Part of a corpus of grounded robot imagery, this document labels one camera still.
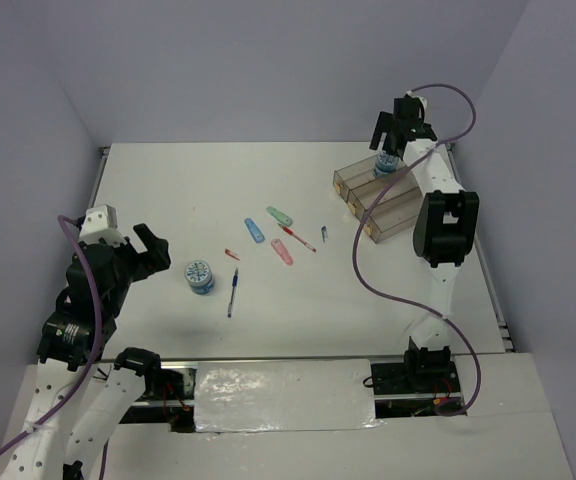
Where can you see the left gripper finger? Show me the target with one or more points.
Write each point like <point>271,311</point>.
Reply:
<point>146,236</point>
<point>159,257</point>

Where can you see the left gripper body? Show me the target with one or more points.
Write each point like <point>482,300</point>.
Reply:
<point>133,266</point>

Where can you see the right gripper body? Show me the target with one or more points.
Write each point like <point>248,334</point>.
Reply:
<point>425,125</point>

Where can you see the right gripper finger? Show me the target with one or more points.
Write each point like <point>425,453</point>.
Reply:
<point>384,120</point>
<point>392,141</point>

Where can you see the blue round jar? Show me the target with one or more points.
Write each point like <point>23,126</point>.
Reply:
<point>199,277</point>
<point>385,164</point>

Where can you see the red pen cap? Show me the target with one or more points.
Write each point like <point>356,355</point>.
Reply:
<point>232,254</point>

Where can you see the blue pen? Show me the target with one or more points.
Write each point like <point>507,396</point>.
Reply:
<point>232,297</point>

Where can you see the red pen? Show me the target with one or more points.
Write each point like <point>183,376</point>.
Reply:
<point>292,234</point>

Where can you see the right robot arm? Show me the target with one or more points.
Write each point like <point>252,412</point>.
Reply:
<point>443,235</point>

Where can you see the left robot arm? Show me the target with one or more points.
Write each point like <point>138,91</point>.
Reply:
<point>61,439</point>

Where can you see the back transparent brown tray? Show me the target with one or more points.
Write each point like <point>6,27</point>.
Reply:
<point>359,178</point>

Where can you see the blue correction tape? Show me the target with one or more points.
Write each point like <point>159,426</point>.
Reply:
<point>254,230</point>

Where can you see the pink correction tape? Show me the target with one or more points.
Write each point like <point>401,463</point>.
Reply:
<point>282,251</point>

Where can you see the green correction tape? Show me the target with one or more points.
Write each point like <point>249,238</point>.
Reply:
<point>281,218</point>

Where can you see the silver taped plate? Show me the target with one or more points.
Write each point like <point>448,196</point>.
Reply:
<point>283,396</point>

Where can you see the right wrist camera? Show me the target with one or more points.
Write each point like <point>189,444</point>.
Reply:
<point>423,101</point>

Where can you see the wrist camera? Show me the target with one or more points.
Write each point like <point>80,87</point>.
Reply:
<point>423,101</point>
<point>100,226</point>

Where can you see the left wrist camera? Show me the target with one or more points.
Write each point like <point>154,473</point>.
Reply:
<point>100,226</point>

